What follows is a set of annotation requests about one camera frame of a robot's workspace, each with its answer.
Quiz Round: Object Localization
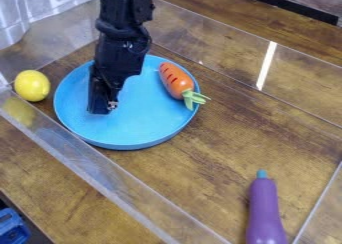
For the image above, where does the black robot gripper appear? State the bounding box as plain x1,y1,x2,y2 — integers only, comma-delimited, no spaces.
87,19,152,114

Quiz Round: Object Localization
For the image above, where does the yellow toy lemon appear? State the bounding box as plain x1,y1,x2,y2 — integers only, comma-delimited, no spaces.
14,70,51,102

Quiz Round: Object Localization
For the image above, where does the blue round tray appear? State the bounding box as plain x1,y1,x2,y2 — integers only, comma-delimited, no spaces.
54,55,198,150

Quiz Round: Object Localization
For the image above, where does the orange toy carrot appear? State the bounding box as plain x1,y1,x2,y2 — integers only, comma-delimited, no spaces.
160,62,210,110

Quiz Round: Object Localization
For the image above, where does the white sheer curtain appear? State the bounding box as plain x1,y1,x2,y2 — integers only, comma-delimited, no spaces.
0,0,91,50

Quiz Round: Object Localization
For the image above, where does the blue plastic object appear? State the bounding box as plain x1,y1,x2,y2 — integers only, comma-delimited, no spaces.
0,208,31,244

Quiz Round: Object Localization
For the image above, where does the black bar in background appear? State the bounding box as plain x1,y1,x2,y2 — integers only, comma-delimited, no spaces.
256,0,340,26

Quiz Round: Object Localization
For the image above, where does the purple toy eggplant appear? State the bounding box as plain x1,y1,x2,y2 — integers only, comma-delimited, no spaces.
246,169,289,244

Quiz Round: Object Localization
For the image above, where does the clear acrylic enclosure wall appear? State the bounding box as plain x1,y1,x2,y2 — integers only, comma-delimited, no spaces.
0,0,342,244

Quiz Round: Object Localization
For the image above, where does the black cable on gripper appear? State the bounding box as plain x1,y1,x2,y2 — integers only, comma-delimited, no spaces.
94,18,153,46

